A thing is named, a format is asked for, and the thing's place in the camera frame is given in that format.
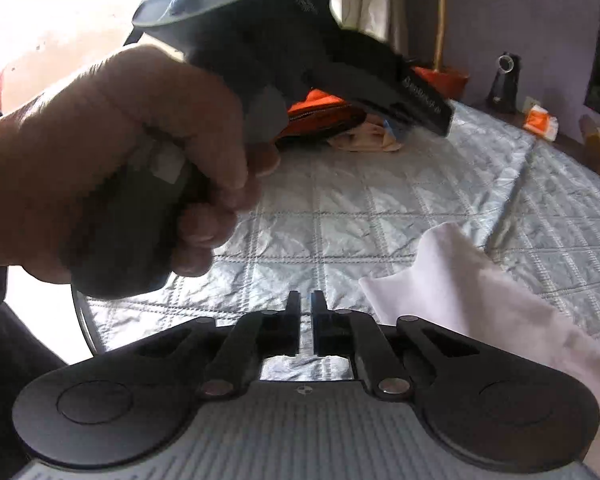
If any orange and white packet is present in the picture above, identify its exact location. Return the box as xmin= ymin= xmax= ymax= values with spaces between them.
xmin=522 ymin=104 xmax=559 ymax=142

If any orange plant pot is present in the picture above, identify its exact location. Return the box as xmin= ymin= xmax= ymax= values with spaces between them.
xmin=411 ymin=65 xmax=471 ymax=102

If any orange and navy jacket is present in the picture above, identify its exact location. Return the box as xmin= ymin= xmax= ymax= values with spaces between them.
xmin=275 ymin=87 xmax=368 ymax=150

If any peach cloth garment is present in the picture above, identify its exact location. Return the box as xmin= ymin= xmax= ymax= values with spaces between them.
xmin=325 ymin=115 xmax=406 ymax=154

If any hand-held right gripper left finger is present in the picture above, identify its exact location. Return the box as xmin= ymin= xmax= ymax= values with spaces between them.
xmin=132 ymin=290 xmax=302 ymax=401

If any person's left hand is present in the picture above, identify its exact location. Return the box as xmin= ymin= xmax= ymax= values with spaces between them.
xmin=0 ymin=44 xmax=282 ymax=285

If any white cloth garment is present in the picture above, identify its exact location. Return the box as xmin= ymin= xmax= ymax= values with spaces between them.
xmin=358 ymin=222 xmax=600 ymax=480

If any person's dark clothing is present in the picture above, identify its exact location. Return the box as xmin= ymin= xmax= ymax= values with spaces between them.
xmin=0 ymin=265 xmax=68 ymax=480

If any potted plant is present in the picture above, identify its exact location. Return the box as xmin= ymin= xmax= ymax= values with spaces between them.
xmin=400 ymin=0 xmax=496 ymax=72

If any pale curtain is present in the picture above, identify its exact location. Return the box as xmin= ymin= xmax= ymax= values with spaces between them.
xmin=355 ymin=0 xmax=412 ymax=56

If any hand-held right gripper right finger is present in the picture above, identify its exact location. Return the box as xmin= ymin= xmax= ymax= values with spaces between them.
xmin=310 ymin=290 xmax=477 ymax=398

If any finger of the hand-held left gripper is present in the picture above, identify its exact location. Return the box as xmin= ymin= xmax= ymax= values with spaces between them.
xmin=302 ymin=27 xmax=455 ymax=137

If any grey quilted bed cover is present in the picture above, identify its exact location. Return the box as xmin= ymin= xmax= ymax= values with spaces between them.
xmin=80 ymin=95 xmax=600 ymax=391

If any black cylindrical bottle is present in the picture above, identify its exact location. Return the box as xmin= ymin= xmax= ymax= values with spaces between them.
xmin=486 ymin=51 xmax=524 ymax=114

